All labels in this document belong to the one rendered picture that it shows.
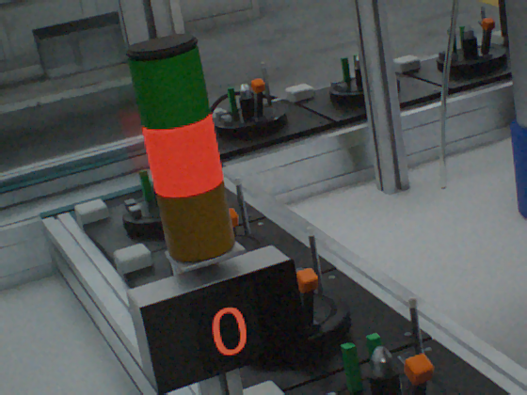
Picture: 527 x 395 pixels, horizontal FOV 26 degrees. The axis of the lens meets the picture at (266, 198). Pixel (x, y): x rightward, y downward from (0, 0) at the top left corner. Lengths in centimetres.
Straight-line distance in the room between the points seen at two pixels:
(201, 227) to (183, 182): 4
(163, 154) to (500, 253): 101
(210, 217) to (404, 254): 98
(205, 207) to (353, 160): 129
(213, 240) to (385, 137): 119
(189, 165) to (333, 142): 128
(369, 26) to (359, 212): 31
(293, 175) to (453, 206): 30
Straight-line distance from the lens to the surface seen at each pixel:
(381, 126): 197
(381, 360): 110
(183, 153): 79
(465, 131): 218
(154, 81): 77
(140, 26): 80
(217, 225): 81
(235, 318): 84
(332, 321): 130
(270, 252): 86
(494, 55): 233
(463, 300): 160
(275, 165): 202
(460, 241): 179
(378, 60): 195
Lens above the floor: 157
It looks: 20 degrees down
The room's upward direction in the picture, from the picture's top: 10 degrees counter-clockwise
